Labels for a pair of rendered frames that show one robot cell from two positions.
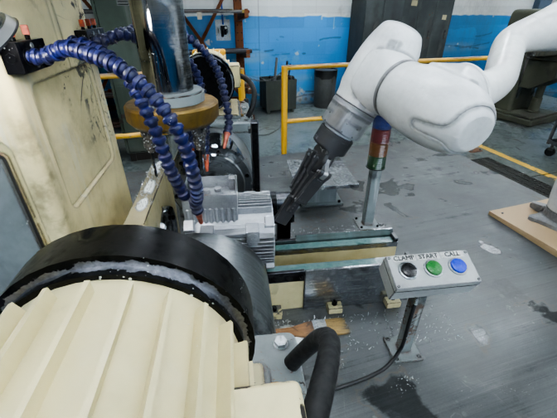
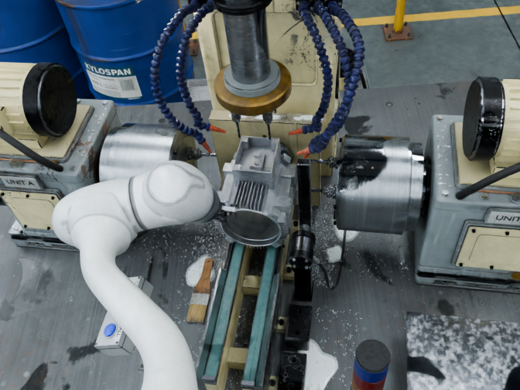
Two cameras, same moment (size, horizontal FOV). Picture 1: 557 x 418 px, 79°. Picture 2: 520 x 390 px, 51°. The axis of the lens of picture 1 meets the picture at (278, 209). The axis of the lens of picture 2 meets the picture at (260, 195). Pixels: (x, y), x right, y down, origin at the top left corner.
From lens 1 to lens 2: 142 cm
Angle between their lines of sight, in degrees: 79
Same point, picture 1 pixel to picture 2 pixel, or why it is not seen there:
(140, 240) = (33, 76)
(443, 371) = (122, 380)
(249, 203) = (244, 189)
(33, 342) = (17, 70)
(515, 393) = not seen: outside the picture
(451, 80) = (76, 193)
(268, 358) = (68, 163)
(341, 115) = not seen: hidden behind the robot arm
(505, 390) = not seen: outside the picture
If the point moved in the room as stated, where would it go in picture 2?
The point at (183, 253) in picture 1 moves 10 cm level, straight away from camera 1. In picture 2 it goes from (29, 87) to (70, 83)
